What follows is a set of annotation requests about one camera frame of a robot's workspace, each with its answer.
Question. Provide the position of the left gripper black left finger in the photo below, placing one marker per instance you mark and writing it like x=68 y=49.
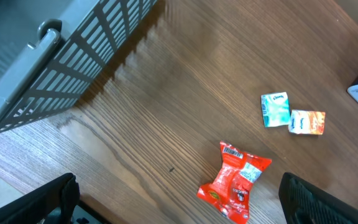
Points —
x=55 y=200

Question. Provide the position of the red snack packet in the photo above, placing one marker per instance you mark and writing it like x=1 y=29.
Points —
x=229 y=193

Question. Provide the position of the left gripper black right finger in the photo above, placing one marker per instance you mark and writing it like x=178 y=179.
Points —
x=303 y=202

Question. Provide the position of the teal tissue pack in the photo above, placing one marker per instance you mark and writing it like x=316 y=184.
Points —
x=275 y=109

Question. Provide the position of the grey plastic shopping basket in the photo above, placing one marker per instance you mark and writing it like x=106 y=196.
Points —
x=52 y=50

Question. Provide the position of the orange tissue pack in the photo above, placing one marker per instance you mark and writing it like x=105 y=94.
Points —
x=307 y=122

